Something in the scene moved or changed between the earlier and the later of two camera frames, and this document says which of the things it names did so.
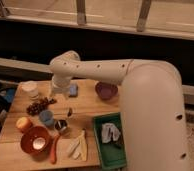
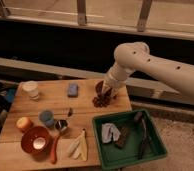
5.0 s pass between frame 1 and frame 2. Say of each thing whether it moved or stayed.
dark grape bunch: moved
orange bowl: stayed
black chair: stayed
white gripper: moved
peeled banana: stayed
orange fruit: stayed
